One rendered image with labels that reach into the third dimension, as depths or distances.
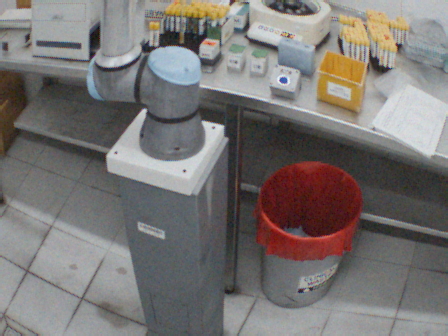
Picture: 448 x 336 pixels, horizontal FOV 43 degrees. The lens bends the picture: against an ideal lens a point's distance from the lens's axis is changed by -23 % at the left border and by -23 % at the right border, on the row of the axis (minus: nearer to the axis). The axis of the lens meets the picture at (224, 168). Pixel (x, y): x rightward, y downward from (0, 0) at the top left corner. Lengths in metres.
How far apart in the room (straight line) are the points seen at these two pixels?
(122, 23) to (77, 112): 1.45
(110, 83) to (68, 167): 1.51
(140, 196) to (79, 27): 0.63
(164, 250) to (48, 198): 1.21
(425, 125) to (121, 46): 0.89
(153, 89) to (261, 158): 1.13
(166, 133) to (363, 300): 1.21
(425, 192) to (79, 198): 1.46
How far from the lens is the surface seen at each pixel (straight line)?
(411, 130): 1.80
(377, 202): 2.47
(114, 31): 1.45
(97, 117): 2.80
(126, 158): 1.58
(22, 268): 2.61
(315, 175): 2.32
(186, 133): 1.55
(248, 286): 2.50
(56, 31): 2.06
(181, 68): 1.47
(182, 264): 1.76
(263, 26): 2.07
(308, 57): 1.88
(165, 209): 1.63
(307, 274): 2.23
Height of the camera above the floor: 1.95
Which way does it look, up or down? 42 degrees down
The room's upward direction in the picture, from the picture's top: 1 degrees clockwise
